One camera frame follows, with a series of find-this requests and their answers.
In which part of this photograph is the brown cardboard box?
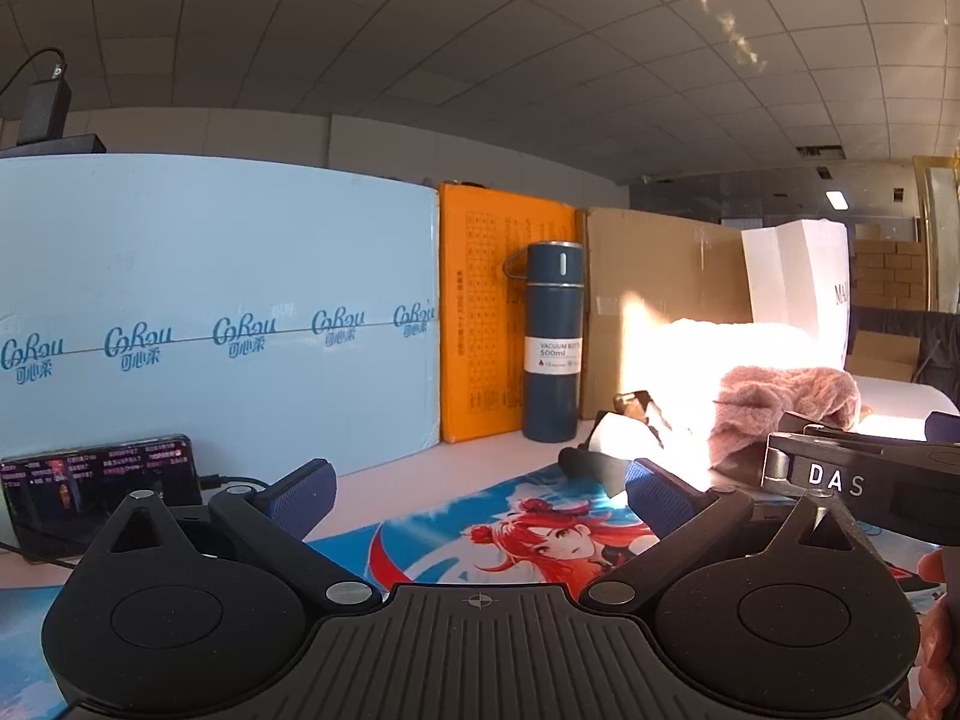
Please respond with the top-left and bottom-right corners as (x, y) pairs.
(579, 208), (752, 419)

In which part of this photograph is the white paper bag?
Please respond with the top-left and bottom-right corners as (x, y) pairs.
(742, 220), (851, 369)

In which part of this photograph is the dark blue vacuum bottle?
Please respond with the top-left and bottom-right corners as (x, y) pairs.
(503, 241), (586, 444)

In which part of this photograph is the black power adapter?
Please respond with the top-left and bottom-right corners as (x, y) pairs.
(16, 76), (71, 146)

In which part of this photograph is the black cable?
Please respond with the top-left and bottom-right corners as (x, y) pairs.
(0, 47), (68, 100)

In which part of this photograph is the person's hand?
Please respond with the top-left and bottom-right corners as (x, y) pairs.
(910, 546), (958, 720)

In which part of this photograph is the pink fuzzy sweater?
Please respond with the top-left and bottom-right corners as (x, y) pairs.
(708, 366), (862, 466)

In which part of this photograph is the smartphone with lit screen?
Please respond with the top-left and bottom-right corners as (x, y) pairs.
(2, 434), (202, 559)

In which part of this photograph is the white folded garment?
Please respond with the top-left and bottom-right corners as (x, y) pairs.
(587, 319), (843, 483)

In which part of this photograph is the orange cardboard box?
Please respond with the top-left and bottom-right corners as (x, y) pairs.
(439, 184), (579, 444)

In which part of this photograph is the anime print desk mat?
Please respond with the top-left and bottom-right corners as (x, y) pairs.
(2, 493), (919, 718)

